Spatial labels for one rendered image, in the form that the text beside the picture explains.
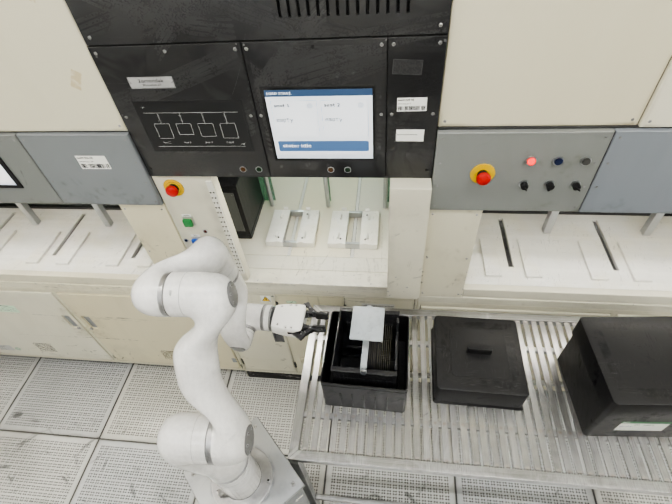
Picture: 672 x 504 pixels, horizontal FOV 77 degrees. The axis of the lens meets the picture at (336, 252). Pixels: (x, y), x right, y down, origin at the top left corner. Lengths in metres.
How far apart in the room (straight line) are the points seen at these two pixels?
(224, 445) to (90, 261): 1.30
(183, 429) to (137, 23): 0.97
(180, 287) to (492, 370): 1.03
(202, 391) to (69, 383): 1.97
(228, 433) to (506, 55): 1.09
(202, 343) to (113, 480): 1.67
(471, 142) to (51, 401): 2.57
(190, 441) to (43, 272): 1.33
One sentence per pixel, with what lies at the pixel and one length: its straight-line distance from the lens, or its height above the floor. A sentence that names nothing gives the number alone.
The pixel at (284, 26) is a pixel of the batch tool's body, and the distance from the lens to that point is 1.11.
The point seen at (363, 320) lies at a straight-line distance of 1.33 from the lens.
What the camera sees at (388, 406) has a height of 0.80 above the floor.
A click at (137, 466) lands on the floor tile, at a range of 2.55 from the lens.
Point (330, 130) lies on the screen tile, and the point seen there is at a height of 1.56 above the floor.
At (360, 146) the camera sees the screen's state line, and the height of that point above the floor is 1.51.
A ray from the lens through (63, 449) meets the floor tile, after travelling 2.79.
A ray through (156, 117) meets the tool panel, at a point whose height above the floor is 1.61.
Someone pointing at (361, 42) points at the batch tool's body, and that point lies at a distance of 1.10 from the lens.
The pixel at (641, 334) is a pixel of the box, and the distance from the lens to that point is 1.60.
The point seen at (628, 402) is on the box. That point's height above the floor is 1.01.
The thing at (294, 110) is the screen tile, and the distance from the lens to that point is 1.20.
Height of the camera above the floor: 2.19
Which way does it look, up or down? 47 degrees down
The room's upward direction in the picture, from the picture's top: 6 degrees counter-clockwise
